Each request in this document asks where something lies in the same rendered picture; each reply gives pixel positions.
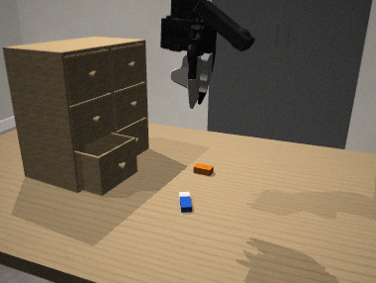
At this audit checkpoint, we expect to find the white and blue eraser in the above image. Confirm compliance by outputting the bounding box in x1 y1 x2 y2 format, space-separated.
179 192 192 213

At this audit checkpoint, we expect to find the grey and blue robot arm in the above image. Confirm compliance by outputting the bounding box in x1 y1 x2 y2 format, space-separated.
193 0 255 51

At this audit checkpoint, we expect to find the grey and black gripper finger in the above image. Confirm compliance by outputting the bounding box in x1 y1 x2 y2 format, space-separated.
198 44 216 105
170 34 203 109

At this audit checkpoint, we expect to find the dark brown chest of drawers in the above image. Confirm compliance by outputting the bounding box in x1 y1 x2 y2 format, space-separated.
3 38 148 193

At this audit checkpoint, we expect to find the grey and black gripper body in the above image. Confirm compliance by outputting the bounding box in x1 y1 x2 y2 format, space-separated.
160 0 217 55

